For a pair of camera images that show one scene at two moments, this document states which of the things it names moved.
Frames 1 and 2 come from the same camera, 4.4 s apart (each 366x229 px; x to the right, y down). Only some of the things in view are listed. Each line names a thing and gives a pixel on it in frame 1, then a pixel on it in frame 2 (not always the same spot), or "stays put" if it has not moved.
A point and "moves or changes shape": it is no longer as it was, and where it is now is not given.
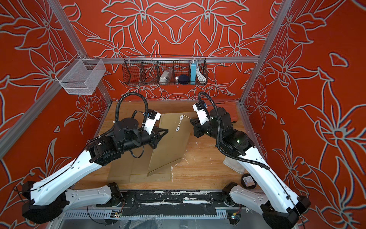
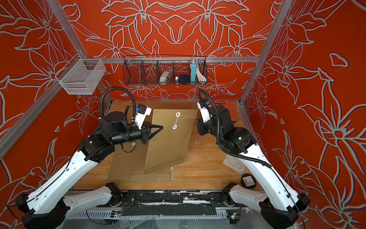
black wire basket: (165, 70) stays put
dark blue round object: (184, 79) stays put
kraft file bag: (121, 169) stays put
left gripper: (156, 137) → (146, 132)
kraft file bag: (172, 141) moves or changes shape
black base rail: (172, 202) stays put
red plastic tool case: (231, 107) stays put
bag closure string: (181, 117) moves or changes shape
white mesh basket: (81, 76) stays put
